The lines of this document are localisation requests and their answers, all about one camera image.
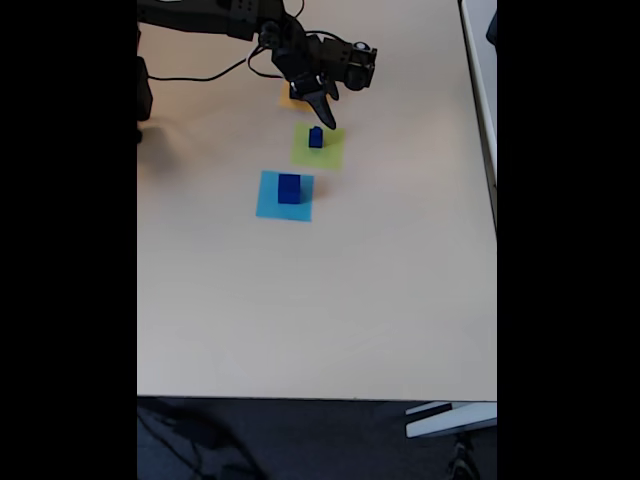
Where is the black floor cable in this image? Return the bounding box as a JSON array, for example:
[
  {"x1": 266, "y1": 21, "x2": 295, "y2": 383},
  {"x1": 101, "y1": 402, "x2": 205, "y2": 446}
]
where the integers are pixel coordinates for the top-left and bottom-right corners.
[{"x1": 137, "y1": 403, "x2": 264, "y2": 480}]

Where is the green paper square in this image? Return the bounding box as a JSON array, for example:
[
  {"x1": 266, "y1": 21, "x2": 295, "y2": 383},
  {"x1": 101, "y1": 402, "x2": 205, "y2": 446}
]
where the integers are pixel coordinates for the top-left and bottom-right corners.
[{"x1": 290, "y1": 121, "x2": 347, "y2": 172}]

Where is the white table foot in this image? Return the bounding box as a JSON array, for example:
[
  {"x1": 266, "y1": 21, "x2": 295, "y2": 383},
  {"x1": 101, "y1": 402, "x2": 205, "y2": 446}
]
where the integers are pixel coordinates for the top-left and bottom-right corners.
[{"x1": 404, "y1": 400, "x2": 498, "y2": 440}]

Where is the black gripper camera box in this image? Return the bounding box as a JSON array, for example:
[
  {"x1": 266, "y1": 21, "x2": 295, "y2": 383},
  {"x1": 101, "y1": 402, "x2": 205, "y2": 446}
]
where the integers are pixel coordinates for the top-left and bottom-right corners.
[{"x1": 319, "y1": 37, "x2": 379, "y2": 92}]

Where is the light blue paper square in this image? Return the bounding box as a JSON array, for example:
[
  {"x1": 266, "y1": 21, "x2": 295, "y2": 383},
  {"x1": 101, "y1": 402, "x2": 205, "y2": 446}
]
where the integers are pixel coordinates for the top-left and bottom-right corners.
[{"x1": 255, "y1": 169, "x2": 316, "y2": 224}]

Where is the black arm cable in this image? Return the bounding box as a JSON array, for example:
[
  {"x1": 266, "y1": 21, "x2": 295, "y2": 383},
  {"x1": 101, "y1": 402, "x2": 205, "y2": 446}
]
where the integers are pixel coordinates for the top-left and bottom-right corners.
[{"x1": 246, "y1": 0, "x2": 306, "y2": 80}]

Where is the medium blue cube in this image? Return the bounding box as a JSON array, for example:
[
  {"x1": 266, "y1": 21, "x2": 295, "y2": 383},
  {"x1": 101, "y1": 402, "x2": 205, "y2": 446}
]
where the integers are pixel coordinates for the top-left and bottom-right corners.
[{"x1": 277, "y1": 173, "x2": 302, "y2": 206}]

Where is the white neighbouring table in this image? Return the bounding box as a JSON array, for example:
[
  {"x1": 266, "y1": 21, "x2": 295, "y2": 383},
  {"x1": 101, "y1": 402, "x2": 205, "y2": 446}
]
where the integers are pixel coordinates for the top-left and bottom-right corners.
[{"x1": 458, "y1": 0, "x2": 498, "y2": 234}]

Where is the orange paper square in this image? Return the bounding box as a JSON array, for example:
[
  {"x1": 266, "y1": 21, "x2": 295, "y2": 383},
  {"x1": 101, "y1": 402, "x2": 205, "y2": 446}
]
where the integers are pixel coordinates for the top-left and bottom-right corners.
[{"x1": 277, "y1": 82, "x2": 311, "y2": 110}]

